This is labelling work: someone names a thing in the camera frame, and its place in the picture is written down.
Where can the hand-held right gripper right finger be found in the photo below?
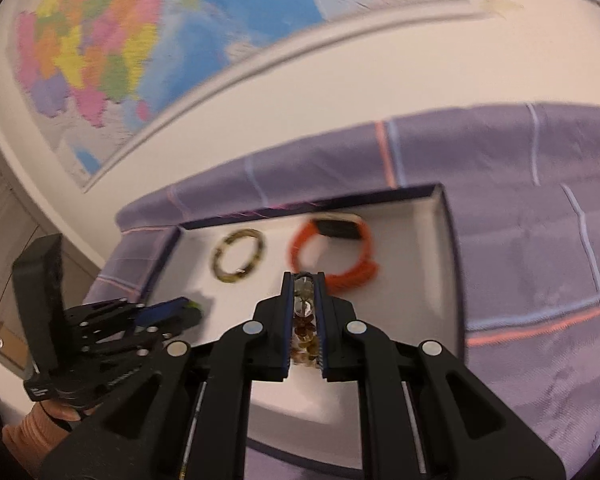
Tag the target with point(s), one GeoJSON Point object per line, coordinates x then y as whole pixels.
{"type": "Point", "coordinates": [321, 321]}

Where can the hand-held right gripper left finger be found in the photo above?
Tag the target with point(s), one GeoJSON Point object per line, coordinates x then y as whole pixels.
{"type": "Point", "coordinates": [286, 321]}

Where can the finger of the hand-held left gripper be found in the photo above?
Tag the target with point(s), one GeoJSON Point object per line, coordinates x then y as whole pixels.
{"type": "Point", "coordinates": [162, 309]}
{"type": "Point", "coordinates": [130, 355]}

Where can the white shallow box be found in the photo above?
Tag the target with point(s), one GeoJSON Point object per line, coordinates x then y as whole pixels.
{"type": "Point", "coordinates": [380, 355]}

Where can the person's left hand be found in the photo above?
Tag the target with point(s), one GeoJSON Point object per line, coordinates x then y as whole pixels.
{"type": "Point", "coordinates": [62, 413]}

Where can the brown translucent bangle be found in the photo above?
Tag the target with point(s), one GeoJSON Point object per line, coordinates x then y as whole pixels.
{"type": "Point", "coordinates": [220, 270]}

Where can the wooden cabinet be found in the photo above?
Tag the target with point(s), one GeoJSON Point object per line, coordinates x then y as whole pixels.
{"type": "Point", "coordinates": [10, 240]}

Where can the orange smartwatch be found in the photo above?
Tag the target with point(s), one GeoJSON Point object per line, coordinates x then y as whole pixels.
{"type": "Point", "coordinates": [305, 240]}

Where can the purple plaid blanket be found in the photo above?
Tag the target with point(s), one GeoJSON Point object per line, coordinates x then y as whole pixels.
{"type": "Point", "coordinates": [530, 185]}

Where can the colourful wall map poster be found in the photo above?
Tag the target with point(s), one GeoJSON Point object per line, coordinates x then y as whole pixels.
{"type": "Point", "coordinates": [130, 35]}

